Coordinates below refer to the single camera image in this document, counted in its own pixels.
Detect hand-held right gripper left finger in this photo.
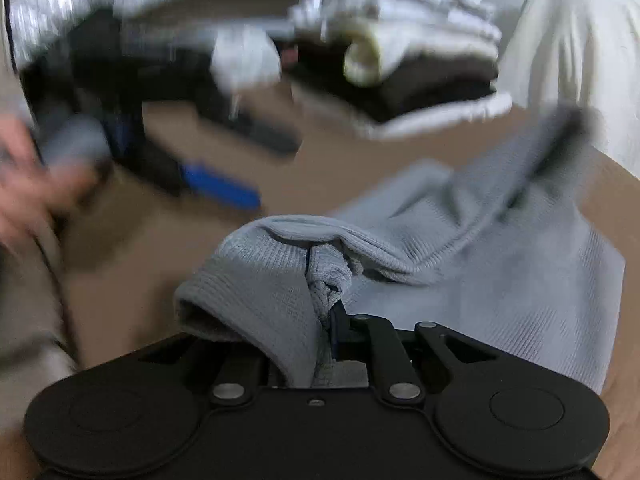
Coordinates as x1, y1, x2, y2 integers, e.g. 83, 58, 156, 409
140, 335, 271, 407

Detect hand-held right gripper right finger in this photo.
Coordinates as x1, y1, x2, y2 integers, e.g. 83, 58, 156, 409
329, 301, 501, 406

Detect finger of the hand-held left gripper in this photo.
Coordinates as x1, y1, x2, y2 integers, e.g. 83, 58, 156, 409
220, 95, 302, 157
144, 139, 262, 210

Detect grey knit sweater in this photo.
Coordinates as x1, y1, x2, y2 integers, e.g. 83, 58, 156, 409
172, 104, 627, 397

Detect stack of folded clothes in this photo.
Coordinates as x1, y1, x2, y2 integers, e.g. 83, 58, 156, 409
284, 0, 514, 139

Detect person's left hand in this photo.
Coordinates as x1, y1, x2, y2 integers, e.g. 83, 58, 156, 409
0, 110, 102, 257

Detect brown sheet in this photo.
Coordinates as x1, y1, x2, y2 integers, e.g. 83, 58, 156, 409
0, 67, 640, 480

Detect beige cloth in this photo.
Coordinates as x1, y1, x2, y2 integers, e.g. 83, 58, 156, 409
0, 230, 78, 391

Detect white draped cloth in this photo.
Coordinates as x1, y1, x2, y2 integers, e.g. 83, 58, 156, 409
499, 0, 640, 182

